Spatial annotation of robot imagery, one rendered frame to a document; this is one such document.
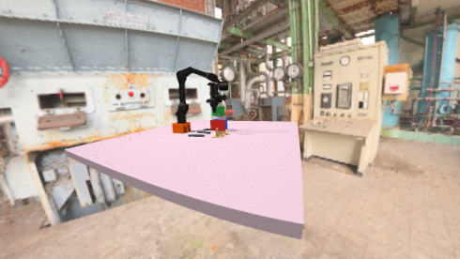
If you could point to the green board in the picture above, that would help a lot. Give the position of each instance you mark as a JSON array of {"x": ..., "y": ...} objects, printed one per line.
[{"x": 220, "y": 110}]

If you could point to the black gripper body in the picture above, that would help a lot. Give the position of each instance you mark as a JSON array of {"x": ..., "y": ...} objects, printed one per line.
[{"x": 213, "y": 98}]

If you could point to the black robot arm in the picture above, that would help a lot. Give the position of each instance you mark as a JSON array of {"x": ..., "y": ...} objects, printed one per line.
[{"x": 182, "y": 75}]

